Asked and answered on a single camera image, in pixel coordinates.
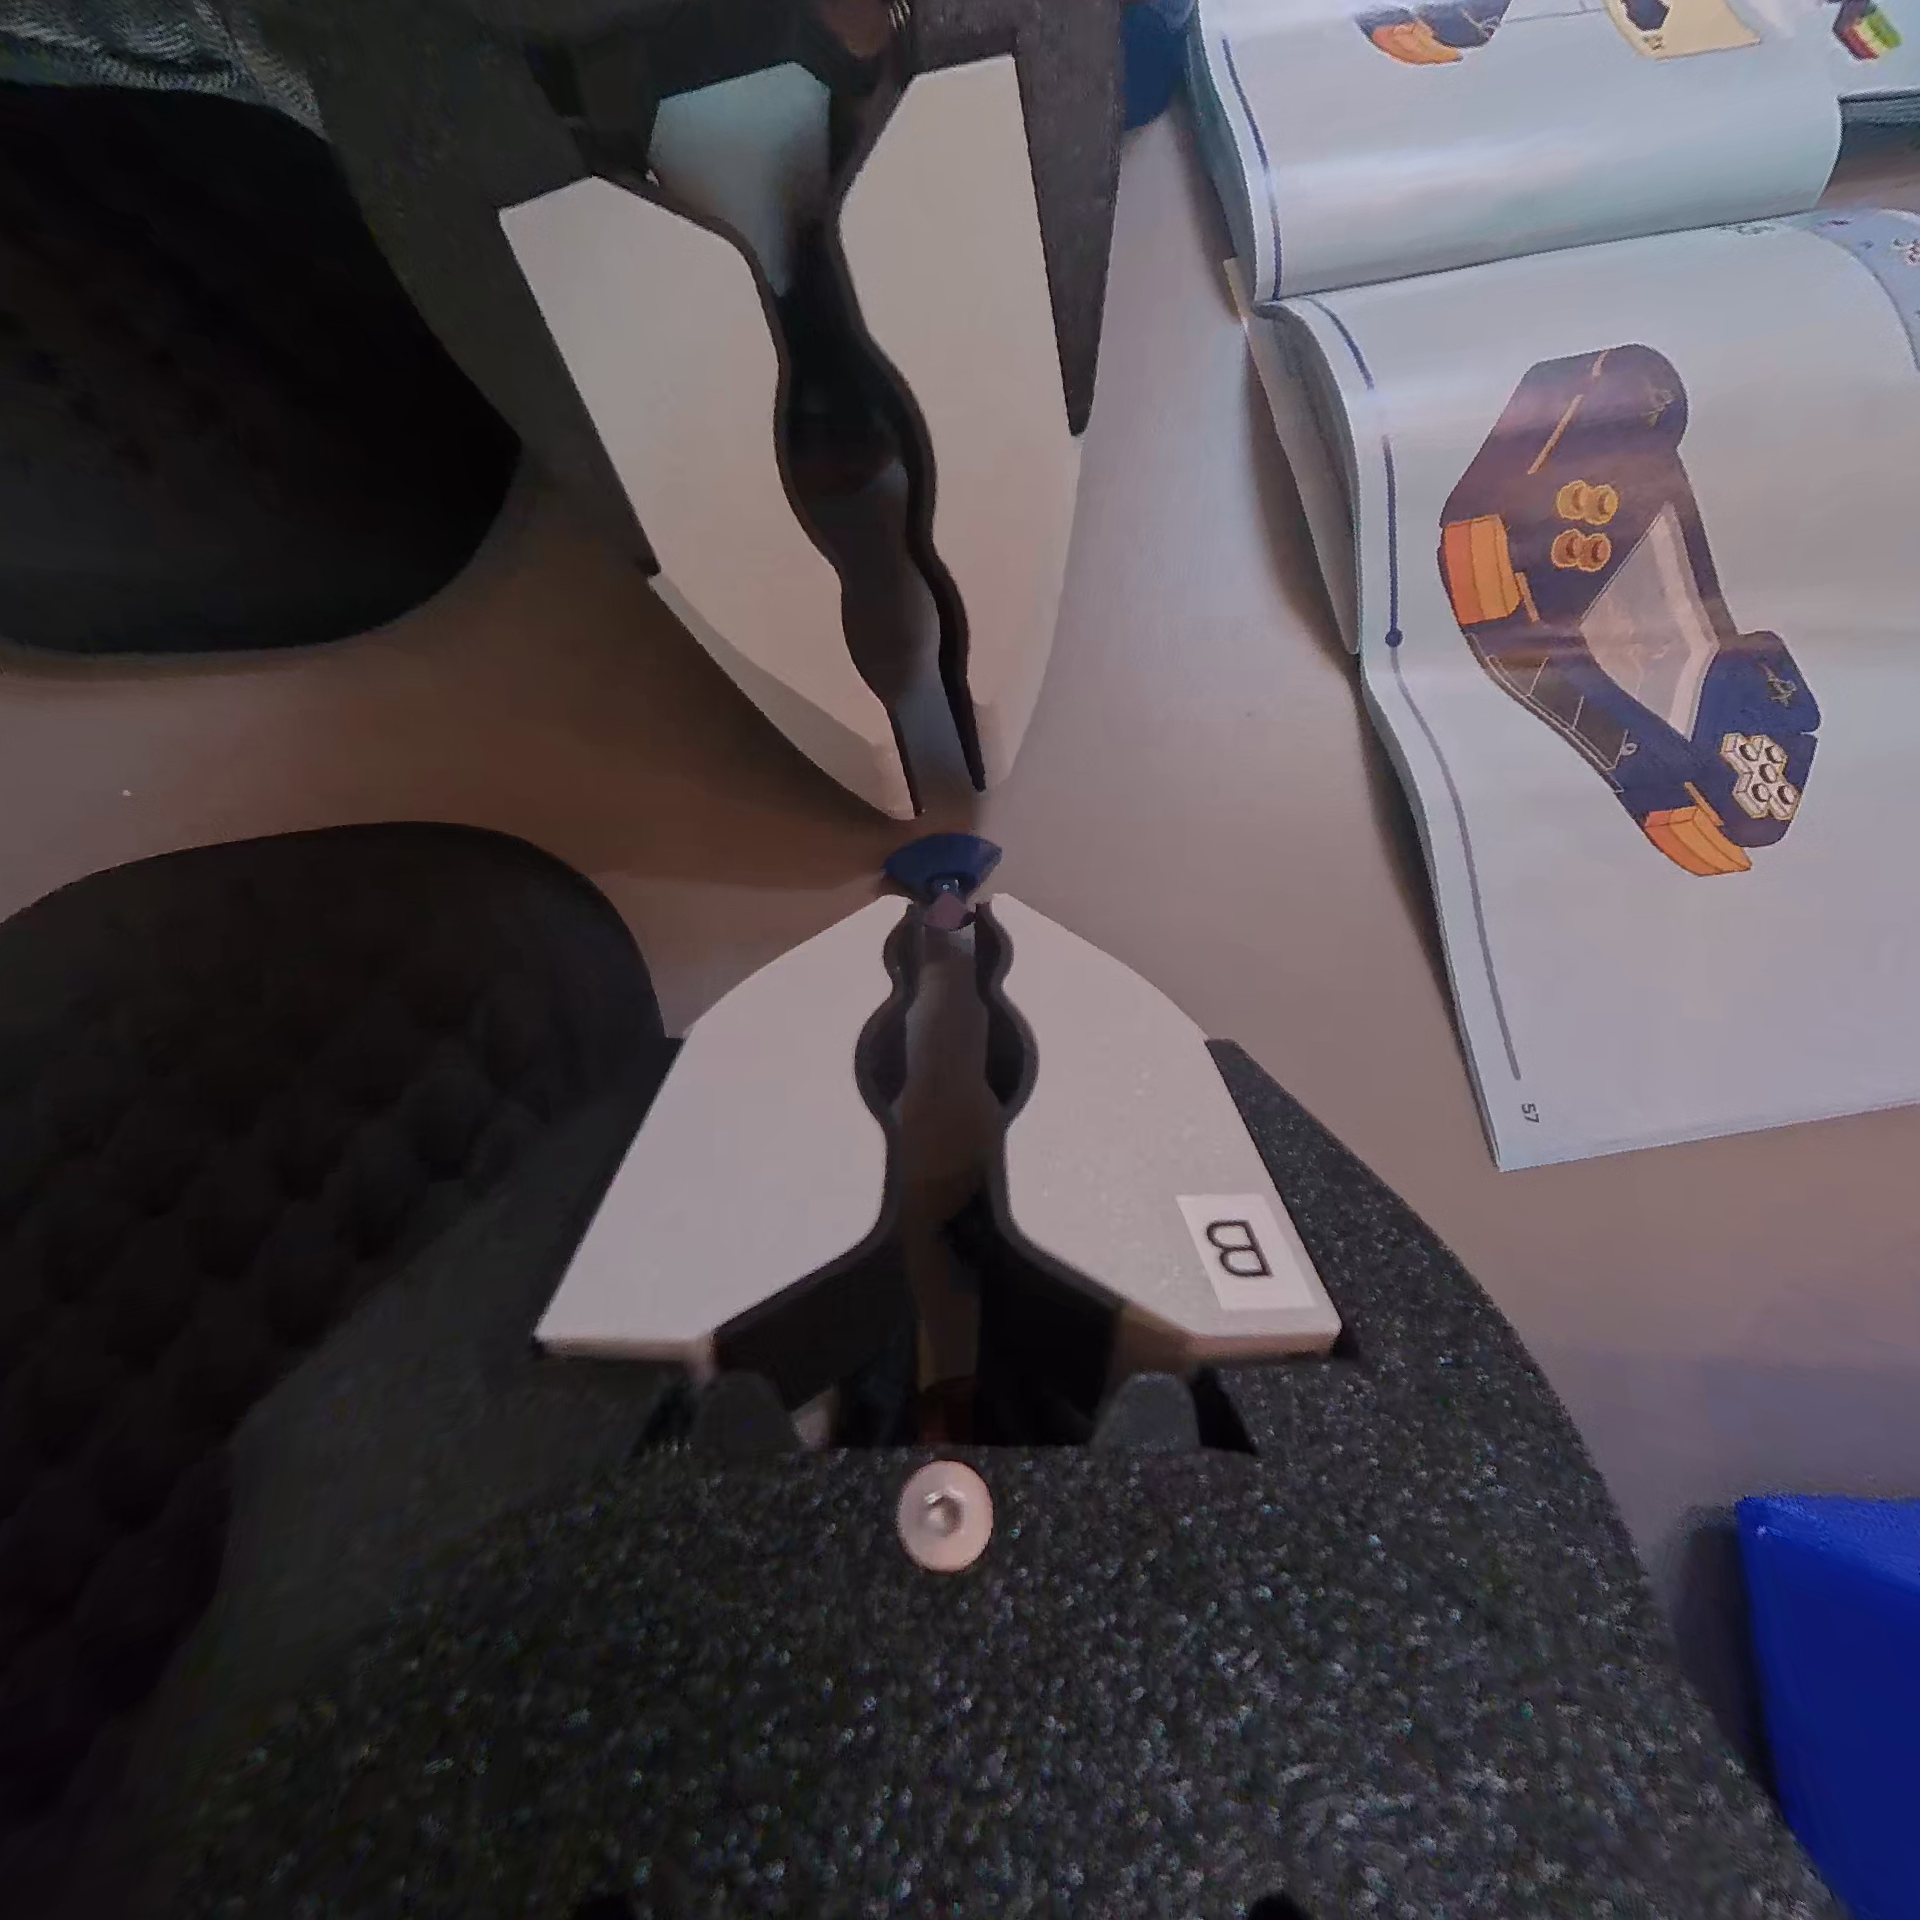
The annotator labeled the black padded armrest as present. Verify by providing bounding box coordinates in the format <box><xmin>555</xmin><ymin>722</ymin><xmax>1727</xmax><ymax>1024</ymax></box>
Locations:
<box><xmin>0</xmin><ymin>824</ymin><xmax>672</xmax><ymax>1824</ymax></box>
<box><xmin>0</xmin><ymin>75</ymin><xmax>521</xmax><ymax>657</ymax></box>

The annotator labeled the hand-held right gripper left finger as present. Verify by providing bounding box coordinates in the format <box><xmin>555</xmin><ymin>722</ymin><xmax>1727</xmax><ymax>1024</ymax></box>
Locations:
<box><xmin>536</xmin><ymin>897</ymin><xmax>916</xmax><ymax>1370</ymax></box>

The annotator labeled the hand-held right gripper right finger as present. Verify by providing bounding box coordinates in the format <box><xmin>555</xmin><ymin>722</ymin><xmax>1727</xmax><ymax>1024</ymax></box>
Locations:
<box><xmin>977</xmin><ymin>897</ymin><xmax>1341</xmax><ymax>1366</ymax></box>

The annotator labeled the open instruction booklet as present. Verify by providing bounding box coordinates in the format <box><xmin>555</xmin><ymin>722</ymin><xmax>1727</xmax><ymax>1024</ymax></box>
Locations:
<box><xmin>1189</xmin><ymin>0</ymin><xmax>1920</xmax><ymax>1176</ymax></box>

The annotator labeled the dark blue quarter-round brick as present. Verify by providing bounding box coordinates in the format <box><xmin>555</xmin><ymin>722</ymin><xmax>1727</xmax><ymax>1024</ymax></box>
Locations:
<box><xmin>882</xmin><ymin>834</ymin><xmax>1007</xmax><ymax>902</ymax></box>

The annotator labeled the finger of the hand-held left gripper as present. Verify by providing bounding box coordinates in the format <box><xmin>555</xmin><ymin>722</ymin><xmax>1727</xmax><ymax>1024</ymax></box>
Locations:
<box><xmin>499</xmin><ymin>66</ymin><xmax>923</xmax><ymax>824</ymax></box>
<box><xmin>833</xmin><ymin>58</ymin><xmax>1088</xmax><ymax>798</ymax></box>

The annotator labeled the instruction booklet purple toy cover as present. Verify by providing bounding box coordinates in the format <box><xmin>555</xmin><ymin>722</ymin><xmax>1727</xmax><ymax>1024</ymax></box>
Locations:
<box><xmin>1834</xmin><ymin>0</ymin><xmax>1920</xmax><ymax>107</ymax></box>

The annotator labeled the blue plastic bin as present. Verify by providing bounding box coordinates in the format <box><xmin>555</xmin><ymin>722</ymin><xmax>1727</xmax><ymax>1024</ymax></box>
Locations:
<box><xmin>1735</xmin><ymin>1496</ymin><xmax>1920</xmax><ymax>1920</ymax></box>

